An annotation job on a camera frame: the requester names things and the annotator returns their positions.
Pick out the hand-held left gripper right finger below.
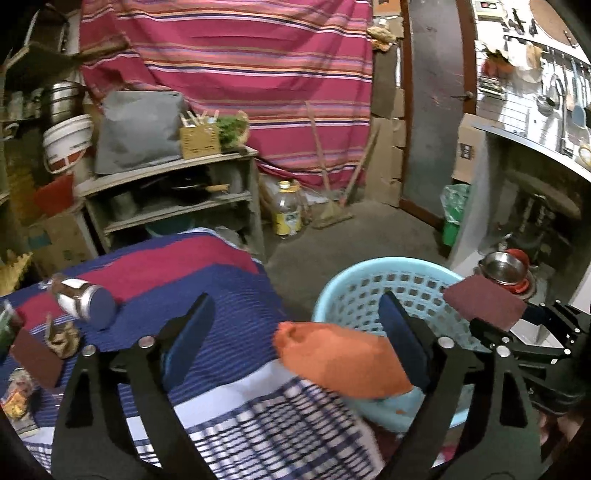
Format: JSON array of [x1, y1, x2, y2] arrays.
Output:
[[379, 290, 542, 480]]

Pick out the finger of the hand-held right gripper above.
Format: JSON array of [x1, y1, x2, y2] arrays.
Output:
[[523, 299, 591, 343], [469, 318, 574, 361]]

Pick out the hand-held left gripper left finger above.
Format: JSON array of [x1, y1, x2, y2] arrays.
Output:
[[50, 292, 217, 480]]

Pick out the maroon rectangular block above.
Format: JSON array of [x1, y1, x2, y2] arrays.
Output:
[[10, 327, 64, 389], [443, 275, 528, 332]]

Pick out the light blue plastic basket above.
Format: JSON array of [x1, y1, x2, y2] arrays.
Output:
[[311, 257, 491, 433]]

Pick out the steel bowl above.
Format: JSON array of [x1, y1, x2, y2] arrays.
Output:
[[479, 251, 528, 288]]

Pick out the checked red blue tablecloth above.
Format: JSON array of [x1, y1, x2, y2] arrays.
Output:
[[0, 228, 385, 480]]

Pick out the shiny foil jar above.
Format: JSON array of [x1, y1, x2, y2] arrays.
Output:
[[48, 272, 116, 330]]

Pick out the clear plastic bag orange header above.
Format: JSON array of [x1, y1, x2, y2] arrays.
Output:
[[0, 368, 38, 438]]

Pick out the grey concrete counter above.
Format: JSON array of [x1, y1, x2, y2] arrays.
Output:
[[447, 113, 591, 278]]

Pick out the brown cardboard box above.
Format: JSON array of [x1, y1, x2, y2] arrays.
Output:
[[25, 209, 99, 278]]

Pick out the small metal pot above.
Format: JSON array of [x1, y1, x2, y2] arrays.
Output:
[[108, 191, 138, 219]]

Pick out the dark green jar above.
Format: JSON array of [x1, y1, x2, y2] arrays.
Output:
[[0, 301, 24, 357]]

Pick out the black frying pan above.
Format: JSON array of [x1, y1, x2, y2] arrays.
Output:
[[170, 177, 230, 205]]

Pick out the yellow oil bottle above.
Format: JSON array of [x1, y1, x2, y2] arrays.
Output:
[[271, 180, 304, 238]]

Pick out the cardboard egg carton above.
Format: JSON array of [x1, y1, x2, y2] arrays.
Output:
[[0, 252, 33, 297]]

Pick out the printed cardboard box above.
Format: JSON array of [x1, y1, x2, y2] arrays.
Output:
[[451, 113, 486, 184]]

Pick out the low wooden shelf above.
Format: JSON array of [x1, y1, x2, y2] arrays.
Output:
[[76, 146, 267, 262]]

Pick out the red plastic basket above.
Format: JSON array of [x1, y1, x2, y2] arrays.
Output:
[[32, 172, 75, 219]]

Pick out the wooden utensil box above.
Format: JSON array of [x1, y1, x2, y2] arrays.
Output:
[[178, 111, 222, 160]]

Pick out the grey metal door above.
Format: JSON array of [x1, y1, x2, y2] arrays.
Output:
[[400, 0, 477, 232]]

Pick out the grey cushion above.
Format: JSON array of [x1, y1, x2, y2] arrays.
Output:
[[94, 89, 186, 176]]

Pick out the green leafy vegetables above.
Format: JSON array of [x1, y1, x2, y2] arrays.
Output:
[[216, 113, 251, 154]]

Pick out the white plastic bucket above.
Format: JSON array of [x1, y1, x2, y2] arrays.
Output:
[[42, 114, 96, 175]]

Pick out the steel cooking pot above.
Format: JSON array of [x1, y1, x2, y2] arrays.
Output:
[[43, 80, 87, 126]]

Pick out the pink striped curtain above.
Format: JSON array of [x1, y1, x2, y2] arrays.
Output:
[[78, 0, 375, 191]]

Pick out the wooden handled broom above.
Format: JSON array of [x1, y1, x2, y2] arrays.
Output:
[[304, 101, 379, 230]]

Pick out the cardboard sheets on wall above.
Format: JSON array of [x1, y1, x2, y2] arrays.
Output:
[[364, 0, 408, 209]]

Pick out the wire utensil rack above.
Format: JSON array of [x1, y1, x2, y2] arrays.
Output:
[[475, 28, 591, 160]]

